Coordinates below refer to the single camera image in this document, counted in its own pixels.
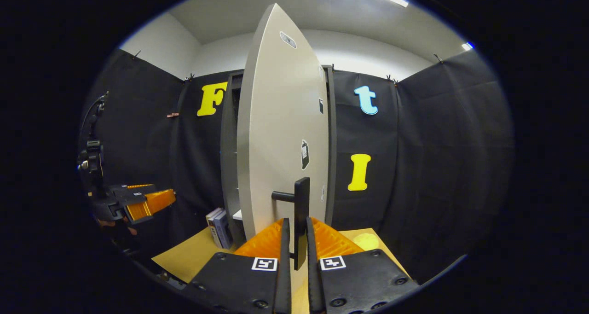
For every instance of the small ceiling light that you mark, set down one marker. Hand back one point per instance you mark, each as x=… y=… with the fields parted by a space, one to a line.
x=467 y=46

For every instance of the white cabinet shelf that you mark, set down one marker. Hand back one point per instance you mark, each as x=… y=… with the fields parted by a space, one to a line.
x=237 y=215

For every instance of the black backdrop cloth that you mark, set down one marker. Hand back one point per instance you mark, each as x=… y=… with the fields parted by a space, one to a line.
x=437 y=166

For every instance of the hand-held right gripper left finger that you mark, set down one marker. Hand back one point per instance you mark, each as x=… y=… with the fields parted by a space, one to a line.
x=284 y=282

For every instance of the beige cabinet door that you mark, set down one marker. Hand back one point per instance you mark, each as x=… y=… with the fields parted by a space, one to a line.
x=276 y=120

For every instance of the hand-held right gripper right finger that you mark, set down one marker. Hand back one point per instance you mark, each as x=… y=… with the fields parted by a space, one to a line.
x=314 y=282

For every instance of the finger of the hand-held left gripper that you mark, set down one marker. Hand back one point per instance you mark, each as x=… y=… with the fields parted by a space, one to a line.
x=138 y=199
x=138 y=186

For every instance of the dark grey cabinet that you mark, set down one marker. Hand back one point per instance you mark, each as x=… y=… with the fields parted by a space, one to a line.
x=228 y=166

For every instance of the blue-grey book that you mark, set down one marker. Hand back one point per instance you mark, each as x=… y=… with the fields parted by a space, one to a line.
x=224 y=231

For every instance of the beige book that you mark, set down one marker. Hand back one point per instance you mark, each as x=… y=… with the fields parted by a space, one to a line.
x=210 y=226

